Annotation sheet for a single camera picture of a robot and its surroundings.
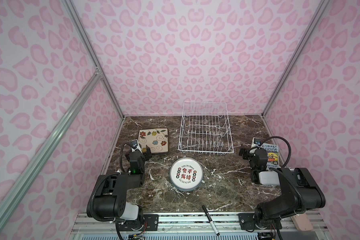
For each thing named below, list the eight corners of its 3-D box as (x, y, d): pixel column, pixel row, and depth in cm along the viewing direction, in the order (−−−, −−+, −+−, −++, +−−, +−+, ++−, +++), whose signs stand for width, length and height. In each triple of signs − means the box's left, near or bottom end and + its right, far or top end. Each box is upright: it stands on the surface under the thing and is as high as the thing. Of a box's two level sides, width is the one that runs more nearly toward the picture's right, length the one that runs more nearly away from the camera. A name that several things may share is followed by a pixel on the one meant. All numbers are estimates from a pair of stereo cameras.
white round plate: (169, 190, 85) (168, 188, 82) (171, 161, 97) (170, 157, 94) (203, 190, 85) (204, 188, 82) (201, 161, 97) (201, 157, 94)
